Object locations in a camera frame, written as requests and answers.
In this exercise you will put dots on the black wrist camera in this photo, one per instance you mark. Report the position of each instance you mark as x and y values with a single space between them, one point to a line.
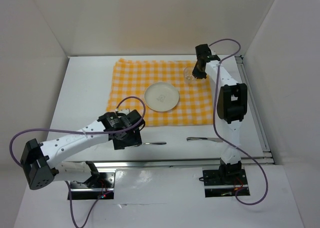
132 118
202 50

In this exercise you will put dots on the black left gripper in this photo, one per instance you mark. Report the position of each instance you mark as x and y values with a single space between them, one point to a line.
135 139

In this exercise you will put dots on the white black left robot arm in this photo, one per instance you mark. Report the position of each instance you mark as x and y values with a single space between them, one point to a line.
46 162

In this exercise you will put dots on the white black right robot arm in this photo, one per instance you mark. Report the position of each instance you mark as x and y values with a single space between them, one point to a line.
230 106

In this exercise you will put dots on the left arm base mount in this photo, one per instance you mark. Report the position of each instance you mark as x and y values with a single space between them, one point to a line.
102 189

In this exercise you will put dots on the aluminium front rail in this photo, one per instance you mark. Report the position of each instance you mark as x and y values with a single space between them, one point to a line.
161 163

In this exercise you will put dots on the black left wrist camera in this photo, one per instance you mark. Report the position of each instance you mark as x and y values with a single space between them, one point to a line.
132 118

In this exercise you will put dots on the silver table knife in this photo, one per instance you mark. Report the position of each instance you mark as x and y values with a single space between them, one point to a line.
204 138

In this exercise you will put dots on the aluminium right side rail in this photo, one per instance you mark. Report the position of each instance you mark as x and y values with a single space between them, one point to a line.
267 153

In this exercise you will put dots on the yellow white checkered cloth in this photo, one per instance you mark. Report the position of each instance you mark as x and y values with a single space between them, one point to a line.
132 78

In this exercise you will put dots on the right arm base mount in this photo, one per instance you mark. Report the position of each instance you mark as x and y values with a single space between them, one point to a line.
223 182

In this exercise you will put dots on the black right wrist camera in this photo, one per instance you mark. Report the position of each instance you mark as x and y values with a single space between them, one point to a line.
202 50

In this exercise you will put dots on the cream round plate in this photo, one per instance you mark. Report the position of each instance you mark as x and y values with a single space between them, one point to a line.
161 96

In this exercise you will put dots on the aluminium rail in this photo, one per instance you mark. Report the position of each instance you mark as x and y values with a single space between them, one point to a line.
161 163
267 153

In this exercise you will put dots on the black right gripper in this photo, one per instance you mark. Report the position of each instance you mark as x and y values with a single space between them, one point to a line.
197 74

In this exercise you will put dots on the clear plastic cup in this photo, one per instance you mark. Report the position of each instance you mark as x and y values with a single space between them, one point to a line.
188 76

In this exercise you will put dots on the silver fork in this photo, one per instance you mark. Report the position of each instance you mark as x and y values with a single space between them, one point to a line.
154 143

